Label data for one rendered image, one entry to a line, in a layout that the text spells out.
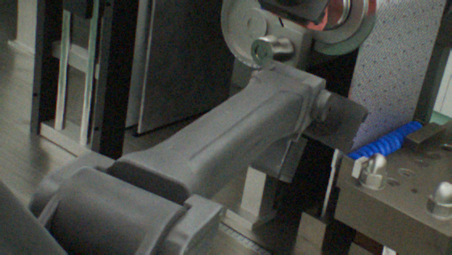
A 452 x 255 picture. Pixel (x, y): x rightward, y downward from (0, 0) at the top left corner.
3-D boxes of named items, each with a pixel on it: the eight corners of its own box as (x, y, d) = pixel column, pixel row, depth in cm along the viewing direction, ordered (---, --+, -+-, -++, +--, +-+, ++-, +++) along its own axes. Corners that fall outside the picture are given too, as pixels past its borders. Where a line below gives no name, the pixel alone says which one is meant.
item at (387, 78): (331, 166, 110) (359, 47, 103) (407, 126, 128) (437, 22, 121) (333, 167, 110) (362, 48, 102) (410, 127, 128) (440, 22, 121)
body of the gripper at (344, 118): (349, 155, 100) (328, 144, 94) (288, 124, 105) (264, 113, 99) (371, 110, 100) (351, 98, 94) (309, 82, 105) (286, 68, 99)
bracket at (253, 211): (223, 217, 115) (257, 25, 103) (250, 202, 120) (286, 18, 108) (249, 232, 112) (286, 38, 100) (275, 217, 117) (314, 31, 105)
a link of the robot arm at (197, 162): (186, 232, 48) (36, 169, 50) (164, 310, 50) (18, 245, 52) (345, 80, 88) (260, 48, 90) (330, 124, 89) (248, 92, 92)
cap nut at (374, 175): (353, 181, 105) (361, 152, 103) (367, 173, 107) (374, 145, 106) (376, 193, 103) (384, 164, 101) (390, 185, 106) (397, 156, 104)
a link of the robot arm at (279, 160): (331, 90, 84) (261, 63, 86) (292, 186, 84) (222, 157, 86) (341, 104, 96) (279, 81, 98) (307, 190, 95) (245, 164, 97)
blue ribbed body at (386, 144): (338, 171, 111) (343, 150, 110) (407, 134, 128) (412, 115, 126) (358, 181, 109) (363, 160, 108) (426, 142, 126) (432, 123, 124)
